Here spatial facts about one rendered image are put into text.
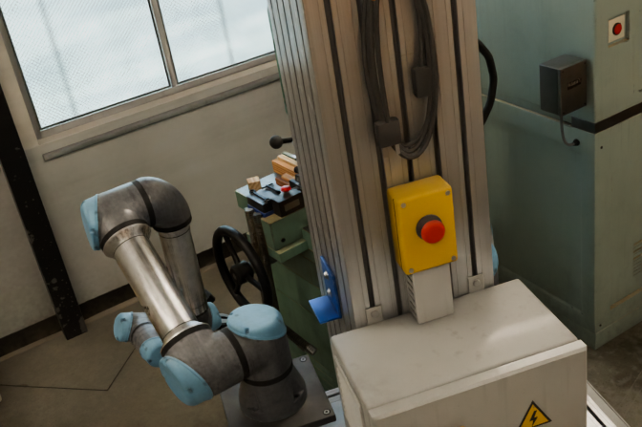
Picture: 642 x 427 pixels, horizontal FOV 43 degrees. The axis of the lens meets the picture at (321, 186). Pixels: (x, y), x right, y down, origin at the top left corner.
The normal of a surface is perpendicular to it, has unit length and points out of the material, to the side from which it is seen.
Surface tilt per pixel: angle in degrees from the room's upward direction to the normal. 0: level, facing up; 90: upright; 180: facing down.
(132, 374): 0
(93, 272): 90
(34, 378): 0
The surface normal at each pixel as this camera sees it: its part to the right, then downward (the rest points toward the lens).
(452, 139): 0.28, 0.40
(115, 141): 0.52, 0.32
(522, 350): -0.15, -0.88
